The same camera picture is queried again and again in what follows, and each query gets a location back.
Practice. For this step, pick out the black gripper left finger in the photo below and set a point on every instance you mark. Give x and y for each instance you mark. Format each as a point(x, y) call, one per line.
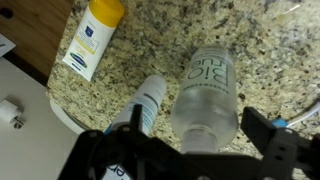
point(136, 118)

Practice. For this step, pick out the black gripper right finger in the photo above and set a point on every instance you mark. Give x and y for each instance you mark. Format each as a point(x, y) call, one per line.
point(256, 128)

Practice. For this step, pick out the clear BioTrue bottle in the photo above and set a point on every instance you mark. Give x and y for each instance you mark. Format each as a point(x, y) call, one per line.
point(203, 106)

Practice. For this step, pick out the tall white blue bottle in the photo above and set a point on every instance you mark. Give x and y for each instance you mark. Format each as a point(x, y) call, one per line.
point(150, 96)

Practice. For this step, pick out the blue and white toothbrush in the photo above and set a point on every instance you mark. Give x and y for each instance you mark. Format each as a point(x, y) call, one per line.
point(280, 122)

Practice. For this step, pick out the white toilet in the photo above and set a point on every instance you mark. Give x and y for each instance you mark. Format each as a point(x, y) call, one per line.
point(66, 120)

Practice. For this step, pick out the white tube with yellow cap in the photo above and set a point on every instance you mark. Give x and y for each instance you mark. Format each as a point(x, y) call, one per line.
point(90, 36)

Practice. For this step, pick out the toilet paper roll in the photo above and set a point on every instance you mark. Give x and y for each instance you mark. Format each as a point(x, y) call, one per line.
point(8, 111)

